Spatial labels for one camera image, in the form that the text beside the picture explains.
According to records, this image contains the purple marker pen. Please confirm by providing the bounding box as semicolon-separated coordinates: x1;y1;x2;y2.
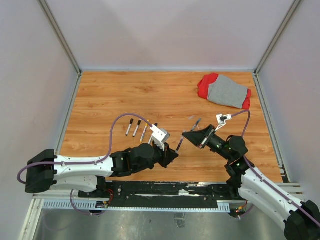
175;134;184;154

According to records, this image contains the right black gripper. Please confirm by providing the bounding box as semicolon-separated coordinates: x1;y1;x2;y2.
182;124;233;161

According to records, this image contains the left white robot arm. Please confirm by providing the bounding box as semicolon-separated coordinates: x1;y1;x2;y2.
24;143;179;198

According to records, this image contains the white marker yellow end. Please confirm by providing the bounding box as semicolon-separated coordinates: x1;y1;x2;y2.
139;119;150;143

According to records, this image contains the black mounting base rail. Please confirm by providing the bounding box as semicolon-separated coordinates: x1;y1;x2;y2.
77;181;244;209

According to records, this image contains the red and grey cloth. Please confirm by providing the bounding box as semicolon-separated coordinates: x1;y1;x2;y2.
197;73;252;110

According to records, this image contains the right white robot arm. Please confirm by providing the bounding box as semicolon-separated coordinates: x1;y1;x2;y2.
182;125;320;240

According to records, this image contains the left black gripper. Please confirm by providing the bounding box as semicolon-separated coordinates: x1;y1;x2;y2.
134;141;179;173

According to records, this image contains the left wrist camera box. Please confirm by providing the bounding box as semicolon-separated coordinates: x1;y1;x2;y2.
150;124;171;151

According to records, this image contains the white whiteboard marker pen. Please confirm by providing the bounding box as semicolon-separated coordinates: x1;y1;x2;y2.
132;119;142;138

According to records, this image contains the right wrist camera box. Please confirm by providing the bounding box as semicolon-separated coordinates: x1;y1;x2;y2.
214;113;232;132

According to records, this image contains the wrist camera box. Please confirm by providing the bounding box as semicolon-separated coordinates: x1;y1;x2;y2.
150;124;171;151
214;113;232;132

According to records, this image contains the white blue marker pen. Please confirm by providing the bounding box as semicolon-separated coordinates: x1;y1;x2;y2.
148;123;158;145

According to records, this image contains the white marker black cap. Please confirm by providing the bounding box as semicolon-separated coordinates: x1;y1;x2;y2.
125;118;134;136

